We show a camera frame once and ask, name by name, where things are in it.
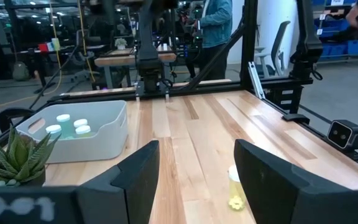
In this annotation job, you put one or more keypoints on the blue storage bin shelf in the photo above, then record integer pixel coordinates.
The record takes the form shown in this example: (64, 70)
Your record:
(337, 43)

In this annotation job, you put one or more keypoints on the green bag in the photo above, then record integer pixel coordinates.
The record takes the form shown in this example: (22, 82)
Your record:
(20, 71)

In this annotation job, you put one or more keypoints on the green succulent potted plant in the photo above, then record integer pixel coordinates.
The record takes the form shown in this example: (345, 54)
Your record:
(17, 158)

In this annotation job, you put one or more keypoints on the grey office chair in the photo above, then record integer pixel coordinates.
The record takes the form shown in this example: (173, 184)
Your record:
(275, 49)

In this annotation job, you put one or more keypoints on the wooden background table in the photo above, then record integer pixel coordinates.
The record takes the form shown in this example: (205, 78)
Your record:
(117, 59)

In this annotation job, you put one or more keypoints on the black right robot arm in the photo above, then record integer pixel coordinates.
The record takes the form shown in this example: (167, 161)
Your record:
(146, 46)

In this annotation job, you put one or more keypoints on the black table-level camera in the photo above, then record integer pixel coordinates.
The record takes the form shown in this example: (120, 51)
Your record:
(342, 134)

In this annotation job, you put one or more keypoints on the small plant in white pot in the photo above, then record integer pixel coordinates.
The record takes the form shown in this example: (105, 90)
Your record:
(121, 43)

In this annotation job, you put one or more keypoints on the red white green item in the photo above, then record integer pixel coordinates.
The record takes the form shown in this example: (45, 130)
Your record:
(49, 46)

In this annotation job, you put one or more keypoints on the black aluminium table frame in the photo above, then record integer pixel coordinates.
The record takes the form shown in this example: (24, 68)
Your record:
(249, 46)

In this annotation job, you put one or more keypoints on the white capped pill bottle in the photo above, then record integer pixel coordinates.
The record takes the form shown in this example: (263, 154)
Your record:
(235, 193)
(64, 123)

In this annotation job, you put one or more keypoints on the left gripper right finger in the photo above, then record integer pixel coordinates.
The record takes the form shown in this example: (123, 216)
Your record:
(284, 196)

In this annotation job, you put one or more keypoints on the silver metal bracket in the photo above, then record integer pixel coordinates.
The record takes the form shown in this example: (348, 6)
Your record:
(256, 80)

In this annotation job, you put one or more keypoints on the white ball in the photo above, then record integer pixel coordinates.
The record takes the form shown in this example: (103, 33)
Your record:
(83, 130)
(53, 129)
(80, 123)

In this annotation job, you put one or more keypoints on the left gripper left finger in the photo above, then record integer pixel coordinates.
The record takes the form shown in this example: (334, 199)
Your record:
(129, 193)

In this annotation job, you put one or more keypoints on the grey plastic basket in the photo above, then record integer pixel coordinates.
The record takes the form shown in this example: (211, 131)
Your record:
(104, 140)

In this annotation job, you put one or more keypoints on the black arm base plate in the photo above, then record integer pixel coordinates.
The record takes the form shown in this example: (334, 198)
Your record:
(152, 88)

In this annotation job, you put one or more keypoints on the black frame clamp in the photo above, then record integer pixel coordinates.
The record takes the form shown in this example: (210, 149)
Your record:
(295, 118)

